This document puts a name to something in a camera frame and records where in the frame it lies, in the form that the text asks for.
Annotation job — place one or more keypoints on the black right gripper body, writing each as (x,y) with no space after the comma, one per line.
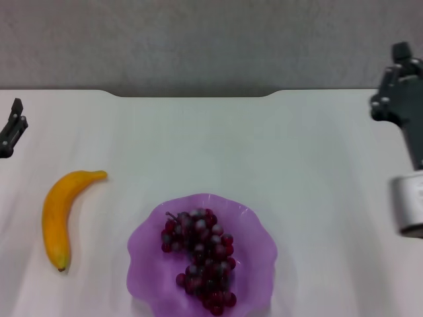
(409,109)

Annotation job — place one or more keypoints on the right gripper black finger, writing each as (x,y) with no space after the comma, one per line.
(418,67)
(400,53)

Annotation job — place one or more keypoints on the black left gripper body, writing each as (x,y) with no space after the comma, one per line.
(5,150)

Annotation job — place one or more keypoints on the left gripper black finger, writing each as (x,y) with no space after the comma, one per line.
(16,123)

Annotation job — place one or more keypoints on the yellow banana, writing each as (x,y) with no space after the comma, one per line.
(56,214)

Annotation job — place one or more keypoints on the dark red grape bunch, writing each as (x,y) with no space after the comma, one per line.
(205,254)

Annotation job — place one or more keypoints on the purple wavy plastic plate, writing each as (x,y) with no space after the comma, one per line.
(251,264)

